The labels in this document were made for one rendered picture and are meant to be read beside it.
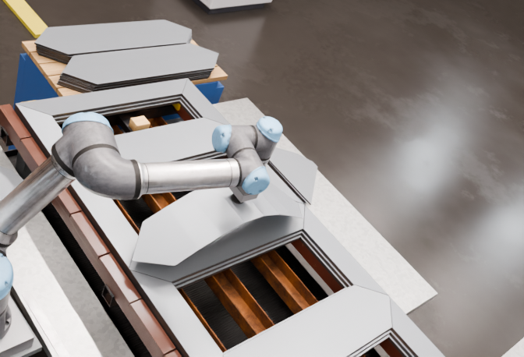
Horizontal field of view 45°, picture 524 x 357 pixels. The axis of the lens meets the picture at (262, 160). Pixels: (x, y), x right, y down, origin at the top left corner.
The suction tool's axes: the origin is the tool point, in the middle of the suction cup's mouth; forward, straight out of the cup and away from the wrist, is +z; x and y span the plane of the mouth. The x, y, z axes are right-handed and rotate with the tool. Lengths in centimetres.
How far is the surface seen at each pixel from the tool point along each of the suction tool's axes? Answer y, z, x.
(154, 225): 4.6, 7.4, 24.8
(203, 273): -10.4, 17.3, 13.2
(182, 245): -5.7, 5.9, 21.6
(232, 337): -21, 46, -2
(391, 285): -36, 25, -58
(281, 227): -4.4, 15.6, -23.0
